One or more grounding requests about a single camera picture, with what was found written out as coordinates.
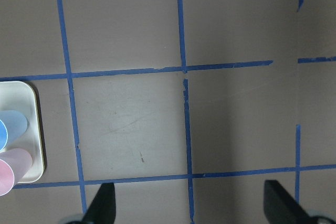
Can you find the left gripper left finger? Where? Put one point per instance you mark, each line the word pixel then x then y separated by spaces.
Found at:
pixel 103 207

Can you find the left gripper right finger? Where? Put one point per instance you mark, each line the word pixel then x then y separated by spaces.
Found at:
pixel 280 207

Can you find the cream plastic tray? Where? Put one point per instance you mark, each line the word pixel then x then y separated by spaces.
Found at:
pixel 20 98

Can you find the pink plastic cup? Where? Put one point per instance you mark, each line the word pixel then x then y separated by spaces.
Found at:
pixel 15 163

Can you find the blue cup near pink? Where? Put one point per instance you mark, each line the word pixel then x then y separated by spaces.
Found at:
pixel 14 127

